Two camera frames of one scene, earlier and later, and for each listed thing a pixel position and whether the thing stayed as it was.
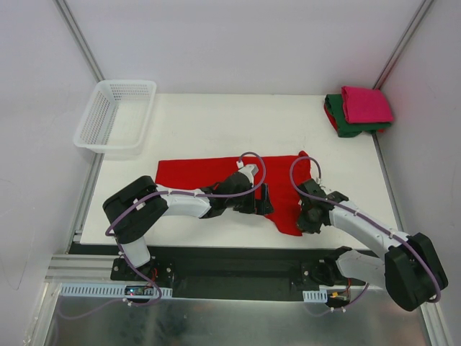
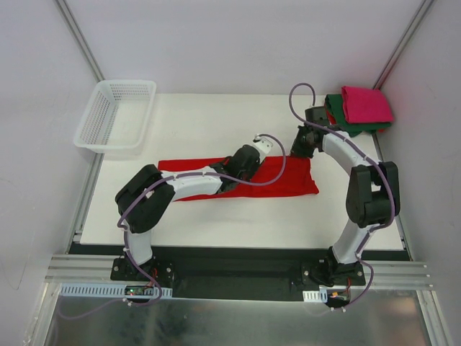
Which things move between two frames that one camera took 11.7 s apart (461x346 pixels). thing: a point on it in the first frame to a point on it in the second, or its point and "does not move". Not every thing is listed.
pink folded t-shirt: (363, 104) does not move
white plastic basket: (117, 116) does not move
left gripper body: (258, 200) to (254, 161)
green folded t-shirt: (334, 103) does not move
